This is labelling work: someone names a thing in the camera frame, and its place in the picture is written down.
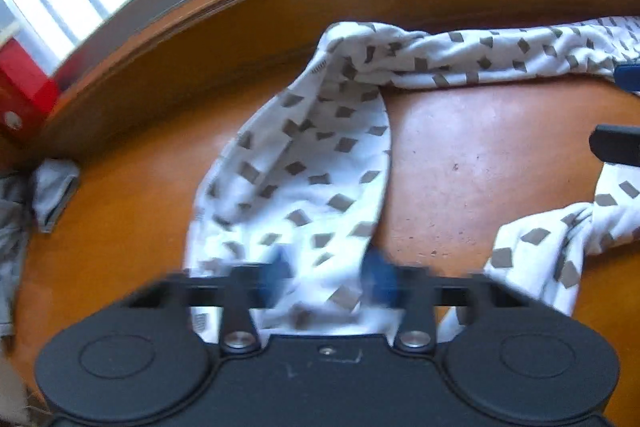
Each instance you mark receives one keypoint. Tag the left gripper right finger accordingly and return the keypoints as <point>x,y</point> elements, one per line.
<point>433,309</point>

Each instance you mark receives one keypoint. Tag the white patterned garment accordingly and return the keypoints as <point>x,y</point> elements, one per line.
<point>306,176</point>

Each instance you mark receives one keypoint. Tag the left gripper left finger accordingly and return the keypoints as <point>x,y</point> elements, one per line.
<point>236,292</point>

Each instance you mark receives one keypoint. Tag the grey folded cloth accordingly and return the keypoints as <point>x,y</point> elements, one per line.
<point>29,201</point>

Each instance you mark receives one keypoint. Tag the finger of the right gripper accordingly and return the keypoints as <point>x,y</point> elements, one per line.
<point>627,77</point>
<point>616,144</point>

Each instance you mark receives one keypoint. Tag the red box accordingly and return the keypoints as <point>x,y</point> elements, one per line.
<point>27,94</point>

